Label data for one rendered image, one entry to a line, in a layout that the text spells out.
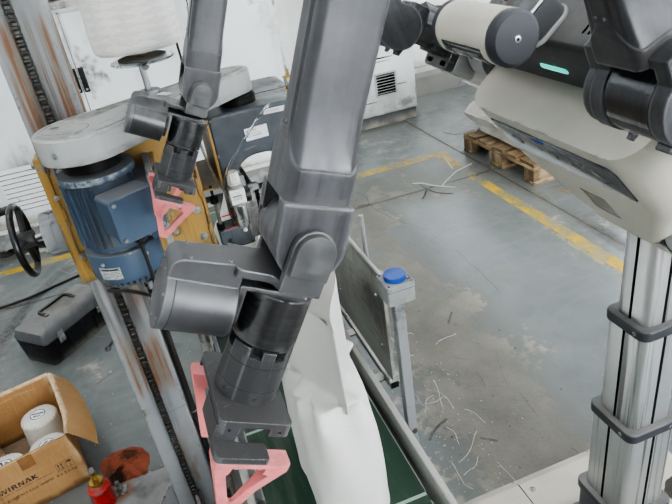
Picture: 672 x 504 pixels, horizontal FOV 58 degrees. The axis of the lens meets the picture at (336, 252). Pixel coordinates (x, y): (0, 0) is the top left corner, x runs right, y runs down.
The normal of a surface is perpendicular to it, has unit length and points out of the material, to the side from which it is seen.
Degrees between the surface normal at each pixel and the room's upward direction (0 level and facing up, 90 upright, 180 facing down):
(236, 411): 29
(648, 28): 80
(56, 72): 90
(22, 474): 90
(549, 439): 0
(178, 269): 90
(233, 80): 90
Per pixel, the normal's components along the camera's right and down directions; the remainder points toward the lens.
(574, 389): -0.15, -0.86
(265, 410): 0.33, -0.89
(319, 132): 0.31, 0.29
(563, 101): -0.71, -0.47
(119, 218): 0.69, 0.26
